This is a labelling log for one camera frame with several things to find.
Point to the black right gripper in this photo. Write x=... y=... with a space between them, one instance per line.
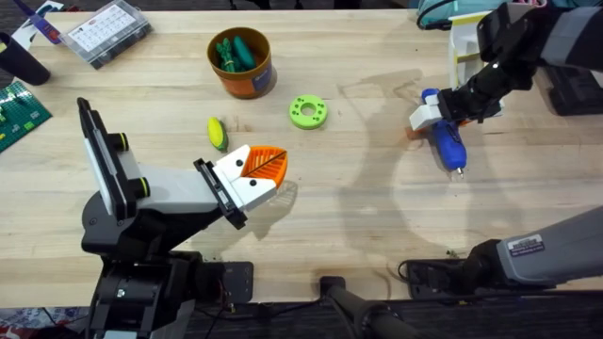
x=485 y=92

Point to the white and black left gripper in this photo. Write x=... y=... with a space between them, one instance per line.
x=179 y=190

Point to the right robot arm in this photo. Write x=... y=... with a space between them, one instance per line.
x=551 y=254

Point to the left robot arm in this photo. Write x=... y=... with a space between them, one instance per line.
x=141 y=294

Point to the blue electric screwdriver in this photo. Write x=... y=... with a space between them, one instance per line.
x=450 y=146

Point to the clear plastic screw box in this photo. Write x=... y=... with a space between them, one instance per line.
x=106 y=30

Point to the yellow and green corn toy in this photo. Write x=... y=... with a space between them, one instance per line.
x=216 y=134

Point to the white and yellow box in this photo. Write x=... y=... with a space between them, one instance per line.
x=464 y=52

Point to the green disc with holes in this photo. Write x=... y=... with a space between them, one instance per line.
x=301 y=120

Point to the orange tub with green toys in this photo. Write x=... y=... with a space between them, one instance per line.
x=245 y=80

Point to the right black upright wrist plate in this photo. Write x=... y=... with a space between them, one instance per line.
x=494 y=33

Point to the black upright wrist plate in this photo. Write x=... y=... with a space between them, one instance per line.
x=106 y=160
x=494 y=33

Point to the teal bag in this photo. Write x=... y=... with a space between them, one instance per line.
x=452 y=7

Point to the left black upright wrist plate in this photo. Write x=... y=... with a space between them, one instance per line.
x=106 y=160

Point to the black box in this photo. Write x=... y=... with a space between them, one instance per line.
x=572 y=94

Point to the black stand pole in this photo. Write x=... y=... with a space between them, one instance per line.
x=363 y=313

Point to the green board with blocks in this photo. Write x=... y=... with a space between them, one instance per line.
x=19 y=115

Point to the purple hand tool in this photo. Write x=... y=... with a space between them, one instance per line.
x=44 y=26

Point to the dark cylinder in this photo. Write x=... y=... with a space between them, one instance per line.
x=21 y=61

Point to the white paper card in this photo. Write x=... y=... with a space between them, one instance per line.
x=30 y=33

